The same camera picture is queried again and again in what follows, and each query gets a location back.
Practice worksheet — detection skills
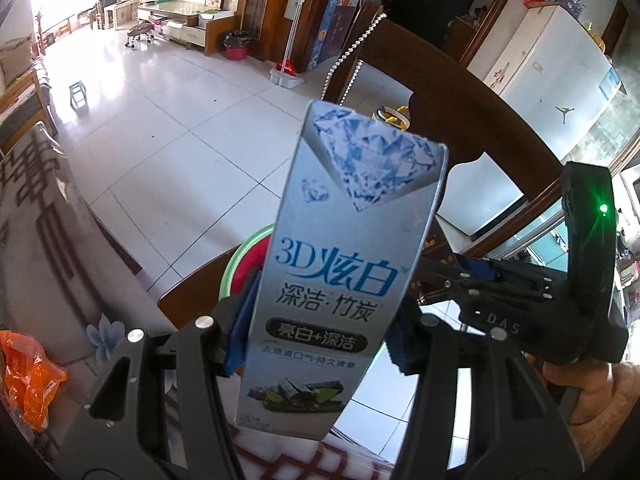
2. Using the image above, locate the red waste bin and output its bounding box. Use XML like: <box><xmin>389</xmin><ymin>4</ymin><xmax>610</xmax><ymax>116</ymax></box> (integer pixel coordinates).
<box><xmin>223</xmin><ymin>31</ymin><xmax>253</xmax><ymax>61</ymax></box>

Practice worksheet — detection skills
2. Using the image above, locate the yellow black toy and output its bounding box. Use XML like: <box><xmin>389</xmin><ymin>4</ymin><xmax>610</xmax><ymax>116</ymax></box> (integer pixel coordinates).
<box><xmin>372</xmin><ymin>105</ymin><xmax>411</xmax><ymax>133</ymax></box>

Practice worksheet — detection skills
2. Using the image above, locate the green rimmed red basin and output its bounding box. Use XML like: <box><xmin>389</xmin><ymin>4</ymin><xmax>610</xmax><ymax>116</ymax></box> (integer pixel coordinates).
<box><xmin>219</xmin><ymin>225</ymin><xmax>275</xmax><ymax>306</ymax></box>

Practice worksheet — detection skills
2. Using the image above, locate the white refrigerator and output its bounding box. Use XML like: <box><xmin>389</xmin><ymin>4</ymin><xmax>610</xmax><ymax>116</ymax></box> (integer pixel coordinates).
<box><xmin>482</xmin><ymin>5</ymin><xmax>628</xmax><ymax>161</ymax></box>

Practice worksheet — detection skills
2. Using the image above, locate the mop with white dustpan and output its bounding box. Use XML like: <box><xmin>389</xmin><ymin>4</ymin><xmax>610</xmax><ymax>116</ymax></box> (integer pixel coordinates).
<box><xmin>270</xmin><ymin>0</ymin><xmax>313</xmax><ymax>88</ymax></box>

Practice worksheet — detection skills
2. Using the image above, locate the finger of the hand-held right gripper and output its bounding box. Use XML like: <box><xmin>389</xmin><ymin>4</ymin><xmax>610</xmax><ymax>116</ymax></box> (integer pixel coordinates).
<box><xmin>457</xmin><ymin>255</ymin><xmax>568</xmax><ymax>298</ymax></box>
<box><xmin>415</xmin><ymin>275</ymin><xmax>501</xmax><ymax>320</ymax></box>

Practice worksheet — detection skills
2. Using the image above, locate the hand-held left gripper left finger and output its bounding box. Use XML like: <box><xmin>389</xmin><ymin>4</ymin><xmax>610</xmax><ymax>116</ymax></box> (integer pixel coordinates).
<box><xmin>59</xmin><ymin>269</ymin><xmax>265</xmax><ymax>480</ymax></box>

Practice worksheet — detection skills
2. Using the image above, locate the orange plastic wrapper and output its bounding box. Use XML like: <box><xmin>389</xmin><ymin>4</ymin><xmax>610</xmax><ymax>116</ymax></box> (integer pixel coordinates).
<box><xmin>0</xmin><ymin>330</ymin><xmax>68</xmax><ymax>433</ymax></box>

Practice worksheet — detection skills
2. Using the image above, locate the leaning framed picture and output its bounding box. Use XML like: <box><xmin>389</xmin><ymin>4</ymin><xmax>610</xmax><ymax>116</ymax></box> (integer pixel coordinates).
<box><xmin>112</xmin><ymin>0</ymin><xmax>141</xmax><ymax>28</ymax></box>

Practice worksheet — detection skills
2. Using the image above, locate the wooden chair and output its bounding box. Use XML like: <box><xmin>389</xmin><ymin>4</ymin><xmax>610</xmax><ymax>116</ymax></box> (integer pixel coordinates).
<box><xmin>157</xmin><ymin>2</ymin><xmax>573</xmax><ymax>331</ymax></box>
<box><xmin>92</xmin><ymin>0</ymin><xmax>118</xmax><ymax>31</ymax></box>

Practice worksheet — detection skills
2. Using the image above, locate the person's right hand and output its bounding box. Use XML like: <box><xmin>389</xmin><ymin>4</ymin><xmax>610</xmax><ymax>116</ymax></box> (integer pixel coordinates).
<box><xmin>542</xmin><ymin>360</ymin><xmax>618</xmax><ymax>423</ymax></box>

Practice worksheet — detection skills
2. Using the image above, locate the small wheeled stool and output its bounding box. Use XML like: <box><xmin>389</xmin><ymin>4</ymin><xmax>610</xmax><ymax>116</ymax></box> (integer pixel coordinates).
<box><xmin>126</xmin><ymin>22</ymin><xmax>153</xmax><ymax>51</ymax></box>

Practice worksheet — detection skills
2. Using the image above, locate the silver blue toothpaste box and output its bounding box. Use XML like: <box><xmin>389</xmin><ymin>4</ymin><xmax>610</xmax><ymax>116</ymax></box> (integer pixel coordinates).
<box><xmin>235</xmin><ymin>101</ymin><xmax>447</xmax><ymax>443</ymax></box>

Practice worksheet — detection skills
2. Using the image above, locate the small black stool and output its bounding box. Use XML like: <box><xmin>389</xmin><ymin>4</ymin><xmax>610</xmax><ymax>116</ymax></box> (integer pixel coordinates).
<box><xmin>68</xmin><ymin>80</ymin><xmax>88</xmax><ymax>111</ymax></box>

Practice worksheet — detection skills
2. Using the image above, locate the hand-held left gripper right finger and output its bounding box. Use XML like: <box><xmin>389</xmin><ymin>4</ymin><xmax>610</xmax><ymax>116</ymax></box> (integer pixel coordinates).
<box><xmin>387</xmin><ymin>305</ymin><xmax>587</xmax><ymax>480</ymax></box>

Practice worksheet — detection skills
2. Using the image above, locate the white pearl string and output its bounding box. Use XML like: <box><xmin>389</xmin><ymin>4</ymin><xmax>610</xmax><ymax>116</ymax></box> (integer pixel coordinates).
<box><xmin>324</xmin><ymin>12</ymin><xmax>388</xmax><ymax>103</ymax></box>

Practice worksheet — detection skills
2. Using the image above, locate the wooden sofa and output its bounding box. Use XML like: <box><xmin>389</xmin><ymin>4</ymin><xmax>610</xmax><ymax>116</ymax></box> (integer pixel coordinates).
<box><xmin>0</xmin><ymin>40</ymin><xmax>58</xmax><ymax>156</ymax></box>

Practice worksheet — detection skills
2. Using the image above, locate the person's right forearm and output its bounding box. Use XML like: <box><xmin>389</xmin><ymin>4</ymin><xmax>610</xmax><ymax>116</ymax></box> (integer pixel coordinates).
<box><xmin>570</xmin><ymin>360</ymin><xmax>640</xmax><ymax>427</ymax></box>

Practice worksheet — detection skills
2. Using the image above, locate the blue printed board box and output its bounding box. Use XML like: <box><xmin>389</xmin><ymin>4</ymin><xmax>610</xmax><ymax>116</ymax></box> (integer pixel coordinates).
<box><xmin>307</xmin><ymin>0</ymin><xmax>373</xmax><ymax>71</ymax></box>

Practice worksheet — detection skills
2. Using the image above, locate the dark brown packet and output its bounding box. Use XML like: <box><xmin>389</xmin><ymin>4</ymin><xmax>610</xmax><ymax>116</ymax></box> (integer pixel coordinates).
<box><xmin>417</xmin><ymin>222</ymin><xmax>463</xmax><ymax>291</ymax></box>

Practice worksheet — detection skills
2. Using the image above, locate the low wooden cabinet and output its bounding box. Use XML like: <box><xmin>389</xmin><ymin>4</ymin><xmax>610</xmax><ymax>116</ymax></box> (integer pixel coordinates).
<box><xmin>137</xmin><ymin>2</ymin><xmax>236</xmax><ymax>53</ymax></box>

